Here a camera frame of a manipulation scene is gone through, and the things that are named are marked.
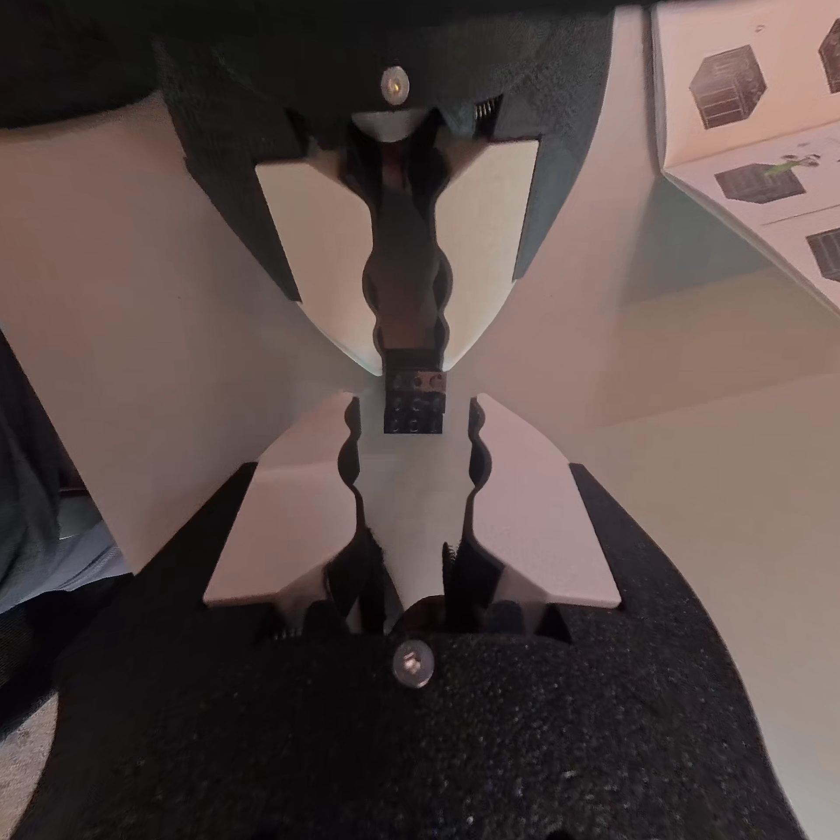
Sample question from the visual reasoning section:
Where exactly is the grey desk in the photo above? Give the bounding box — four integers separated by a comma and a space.
0, 0, 840, 840

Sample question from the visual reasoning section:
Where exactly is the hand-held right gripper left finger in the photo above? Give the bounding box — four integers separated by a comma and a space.
204, 392, 388, 620

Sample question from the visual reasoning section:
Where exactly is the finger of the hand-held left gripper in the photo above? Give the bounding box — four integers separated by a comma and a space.
254, 149, 388, 376
440, 136, 542, 372

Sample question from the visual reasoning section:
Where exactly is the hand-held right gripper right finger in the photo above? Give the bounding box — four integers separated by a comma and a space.
444, 392, 620, 618

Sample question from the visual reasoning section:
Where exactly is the white instruction booklet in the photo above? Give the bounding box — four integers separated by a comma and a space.
650, 0, 840, 313

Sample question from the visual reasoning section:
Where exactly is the person's dark clothing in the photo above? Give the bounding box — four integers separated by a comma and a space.
0, 329, 139, 736

